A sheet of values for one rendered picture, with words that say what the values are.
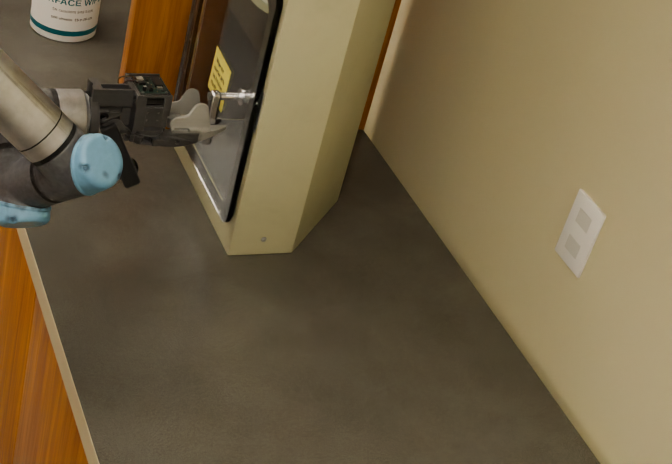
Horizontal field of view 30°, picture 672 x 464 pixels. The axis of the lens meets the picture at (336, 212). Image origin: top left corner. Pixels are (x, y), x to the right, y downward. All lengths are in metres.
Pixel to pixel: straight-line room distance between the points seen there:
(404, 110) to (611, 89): 0.61
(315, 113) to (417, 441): 0.51
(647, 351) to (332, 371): 0.44
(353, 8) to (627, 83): 0.40
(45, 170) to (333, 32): 0.46
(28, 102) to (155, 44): 0.60
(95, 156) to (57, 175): 0.06
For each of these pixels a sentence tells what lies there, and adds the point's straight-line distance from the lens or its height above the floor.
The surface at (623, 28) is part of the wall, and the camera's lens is 1.82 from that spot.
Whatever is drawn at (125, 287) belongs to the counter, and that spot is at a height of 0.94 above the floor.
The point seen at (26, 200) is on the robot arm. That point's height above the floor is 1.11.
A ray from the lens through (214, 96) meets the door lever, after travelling 1.86.
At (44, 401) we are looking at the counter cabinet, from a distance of 2.03.
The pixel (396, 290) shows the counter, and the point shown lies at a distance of 2.01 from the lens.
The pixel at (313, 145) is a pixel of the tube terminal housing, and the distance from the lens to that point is 1.91.
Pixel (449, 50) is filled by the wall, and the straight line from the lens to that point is 2.21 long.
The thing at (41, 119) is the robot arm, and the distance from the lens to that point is 1.62.
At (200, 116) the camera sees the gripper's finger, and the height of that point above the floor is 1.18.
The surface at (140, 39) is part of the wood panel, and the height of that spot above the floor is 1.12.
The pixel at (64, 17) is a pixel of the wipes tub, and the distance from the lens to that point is 2.47.
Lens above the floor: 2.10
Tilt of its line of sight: 32 degrees down
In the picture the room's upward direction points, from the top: 16 degrees clockwise
